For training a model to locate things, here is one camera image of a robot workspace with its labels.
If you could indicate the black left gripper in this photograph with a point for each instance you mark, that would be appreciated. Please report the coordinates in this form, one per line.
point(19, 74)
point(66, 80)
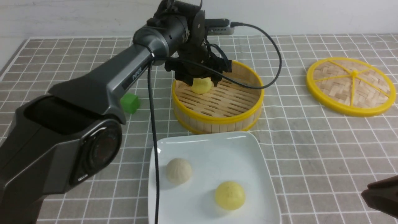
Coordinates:
point(198, 50)

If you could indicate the yellow steamed bun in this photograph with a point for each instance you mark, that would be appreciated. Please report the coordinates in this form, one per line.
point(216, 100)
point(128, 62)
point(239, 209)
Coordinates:
point(201, 85)
point(230, 195)

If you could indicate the white steamed bun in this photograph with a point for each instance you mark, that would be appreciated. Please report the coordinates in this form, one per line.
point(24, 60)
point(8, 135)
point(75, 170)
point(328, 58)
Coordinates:
point(178, 171)

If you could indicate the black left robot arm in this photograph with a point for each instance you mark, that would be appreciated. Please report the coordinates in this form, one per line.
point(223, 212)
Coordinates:
point(58, 140)

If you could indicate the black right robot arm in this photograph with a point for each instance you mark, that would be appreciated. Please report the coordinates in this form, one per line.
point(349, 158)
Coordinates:
point(383, 196)

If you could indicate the white square plate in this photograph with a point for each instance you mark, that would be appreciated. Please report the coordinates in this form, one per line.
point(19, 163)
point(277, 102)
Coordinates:
point(216, 158)

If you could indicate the yellow bamboo steamer basket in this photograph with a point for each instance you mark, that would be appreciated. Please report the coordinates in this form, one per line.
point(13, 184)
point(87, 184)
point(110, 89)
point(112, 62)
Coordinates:
point(226, 107)

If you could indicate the green cube block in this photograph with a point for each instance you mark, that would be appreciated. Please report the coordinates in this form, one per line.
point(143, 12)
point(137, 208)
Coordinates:
point(130, 103)

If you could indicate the yellow bamboo steamer lid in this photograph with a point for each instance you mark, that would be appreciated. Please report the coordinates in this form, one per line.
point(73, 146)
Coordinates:
point(350, 87)

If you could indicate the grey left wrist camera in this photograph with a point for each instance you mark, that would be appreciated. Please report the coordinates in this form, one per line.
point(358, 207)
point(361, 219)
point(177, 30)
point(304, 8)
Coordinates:
point(217, 27)

